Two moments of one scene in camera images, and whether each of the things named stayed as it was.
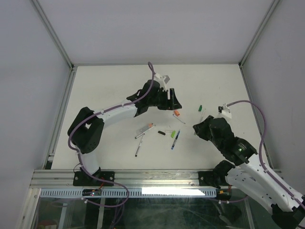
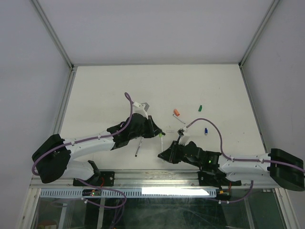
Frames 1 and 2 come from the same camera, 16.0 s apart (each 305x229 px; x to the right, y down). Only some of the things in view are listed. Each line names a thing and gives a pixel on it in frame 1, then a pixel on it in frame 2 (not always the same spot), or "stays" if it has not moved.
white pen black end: [137, 151] stays
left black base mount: [82, 179] stays
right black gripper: [200, 128] -> [169, 155]
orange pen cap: [177, 112] stays
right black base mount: [207, 178] stays
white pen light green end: [201, 118] -> [160, 135]
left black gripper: [174, 104] -> [153, 130]
